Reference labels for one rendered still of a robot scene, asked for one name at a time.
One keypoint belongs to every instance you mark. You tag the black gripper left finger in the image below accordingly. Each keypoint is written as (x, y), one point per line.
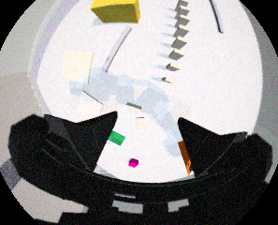
(87, 138)

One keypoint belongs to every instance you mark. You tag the yellow rectangular block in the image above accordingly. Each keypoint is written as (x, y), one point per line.
(116, 11)

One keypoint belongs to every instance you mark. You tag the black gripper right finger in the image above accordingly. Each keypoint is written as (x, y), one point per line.
(203, 146)

